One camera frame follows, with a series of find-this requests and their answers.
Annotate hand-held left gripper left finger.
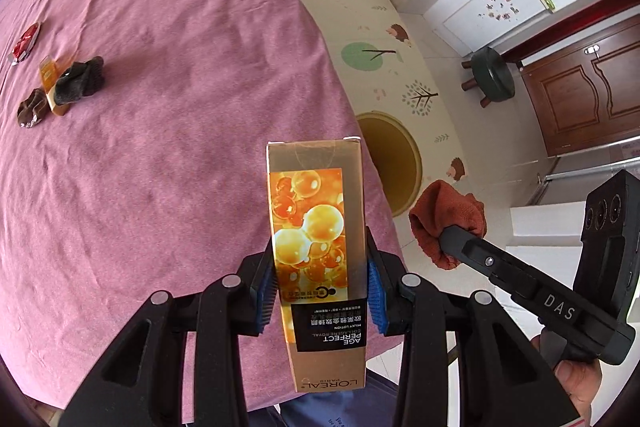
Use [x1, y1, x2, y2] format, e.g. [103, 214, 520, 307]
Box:
[59, 239, 281, 427]

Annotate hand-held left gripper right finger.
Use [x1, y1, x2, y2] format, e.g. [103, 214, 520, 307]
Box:
[364, 227, 583, 427]

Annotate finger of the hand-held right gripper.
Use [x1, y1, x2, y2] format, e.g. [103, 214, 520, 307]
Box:
[437, 226, 496, 286]

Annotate rust orange sock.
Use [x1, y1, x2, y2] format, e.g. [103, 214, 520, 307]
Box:
[408, 179, 487, 272]

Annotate gold carton box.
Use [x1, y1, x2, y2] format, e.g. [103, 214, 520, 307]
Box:
[265, 137, 370, 392]

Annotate person's right hand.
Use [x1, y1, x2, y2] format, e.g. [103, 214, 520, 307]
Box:
[530, 334, 607, 418]

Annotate person's grey-blue trousers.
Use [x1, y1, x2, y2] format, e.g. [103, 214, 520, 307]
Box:
[250, 369, 416, 427]

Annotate brown wooden door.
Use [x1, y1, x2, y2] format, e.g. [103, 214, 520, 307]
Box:
[502, 14, 640, 158]

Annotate dark green round stool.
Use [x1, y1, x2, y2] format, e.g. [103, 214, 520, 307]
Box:
[461, 47, 517, 108]

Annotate tree print play mat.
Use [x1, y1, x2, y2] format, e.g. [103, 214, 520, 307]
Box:
[265, 0, 476, 220]

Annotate tan cardboard tag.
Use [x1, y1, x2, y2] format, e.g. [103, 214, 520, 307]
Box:
[47, 89, 72, 116]

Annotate black sock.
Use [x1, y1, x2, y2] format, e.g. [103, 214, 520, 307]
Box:
[52, 56, 106, 104]

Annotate brown sock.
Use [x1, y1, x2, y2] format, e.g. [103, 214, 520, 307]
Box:
[16, 88, 51, 129]

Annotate clear orange packet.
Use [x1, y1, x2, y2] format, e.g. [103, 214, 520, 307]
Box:
[39, 55, 73, 95]

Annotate red snack wrapper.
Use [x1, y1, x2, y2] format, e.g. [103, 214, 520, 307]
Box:
[9, 22, 43, 66]

